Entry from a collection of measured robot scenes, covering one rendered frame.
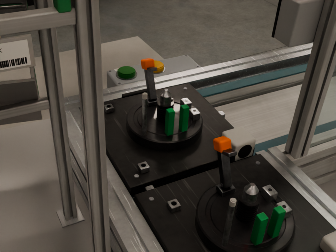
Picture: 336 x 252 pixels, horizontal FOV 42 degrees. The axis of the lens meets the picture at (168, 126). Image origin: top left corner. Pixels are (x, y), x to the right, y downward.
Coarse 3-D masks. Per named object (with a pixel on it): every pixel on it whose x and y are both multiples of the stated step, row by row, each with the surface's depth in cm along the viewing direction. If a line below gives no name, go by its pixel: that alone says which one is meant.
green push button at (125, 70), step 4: (120, 68) 97; (124, 68) 98; (128, 68) 98; (132, 68) 98; (120, 72) 96; (124, 72) 96; (128, 72) 96; (132, 72) 96; (120, 76) 96; (124, 76) 96; (128, 76) 96; (132, 76) 96
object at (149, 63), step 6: (144, 60) 80; (150, 60) 80; (144, 66) 80; (150, 66) 81; (144, 72) 82; (150, 72) 81; (150, 78) 82; (150, 84) 82; (150, 90) 82; (150, 96) 82; (156, 96) 83
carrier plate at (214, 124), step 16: (176, 96) 90; (192, 96) 90; (112, 112) 84; (208, 112) 86; (112, 128) 80; (208, 128) 82; (224, 128) 82; (112, 144) 77; (128, 144) 77; (192, 144) 78; (208, 144) 78; (112, 160) 74; (128, 160) 74; (144, 160) 74; (160, 160) 74; (176, 160) 74; (192, 160) 74; (208, 160) 75; (128, 176) 71; (144, 176) 71; (160, 176) 71; (176, 176) 72
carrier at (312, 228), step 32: (256, 160) 75; (160, 192) 68; (192, 192) 68; (224, 192) 65; (256, 192) 59; (288, 192) 69; (160, 224) 63; (192, 224) 63; (224, 224) 61; (256, 224) 57; (288, 224) 62; (320, 224) 65
